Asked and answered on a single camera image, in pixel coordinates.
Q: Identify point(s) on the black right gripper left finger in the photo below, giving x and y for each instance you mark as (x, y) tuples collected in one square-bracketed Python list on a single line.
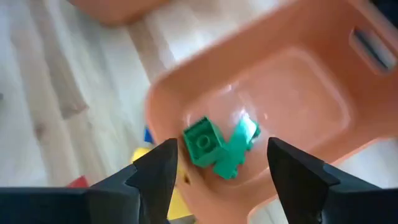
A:
[(149, 186)]

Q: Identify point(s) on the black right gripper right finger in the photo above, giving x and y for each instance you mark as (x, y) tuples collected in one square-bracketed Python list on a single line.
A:
[(304, 189)]

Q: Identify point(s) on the yellow cylinder toy block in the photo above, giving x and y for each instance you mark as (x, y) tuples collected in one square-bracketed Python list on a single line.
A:
[(140, 154)]

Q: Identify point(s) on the yellow cube toy block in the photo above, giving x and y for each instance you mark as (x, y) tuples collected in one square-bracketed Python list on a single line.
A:
[(178, 205)]

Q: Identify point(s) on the blue square toy block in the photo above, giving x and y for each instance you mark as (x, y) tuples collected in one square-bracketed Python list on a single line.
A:
[(148, 136)]

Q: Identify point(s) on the green square toy block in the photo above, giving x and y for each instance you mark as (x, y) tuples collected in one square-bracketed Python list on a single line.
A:
[(203, 143)]

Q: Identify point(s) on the red toy block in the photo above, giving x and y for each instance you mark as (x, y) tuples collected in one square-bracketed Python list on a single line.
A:
[(79, 183)]

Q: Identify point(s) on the green long toy block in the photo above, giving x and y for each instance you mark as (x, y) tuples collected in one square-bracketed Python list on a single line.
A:
[(236, 155)]

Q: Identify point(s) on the small orange plastic bin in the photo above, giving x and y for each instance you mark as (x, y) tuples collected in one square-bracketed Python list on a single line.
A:
[(295, 93)]

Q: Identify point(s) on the large orange plastic bin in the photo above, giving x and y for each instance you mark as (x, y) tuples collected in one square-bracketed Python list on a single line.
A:
[(118, 12)]

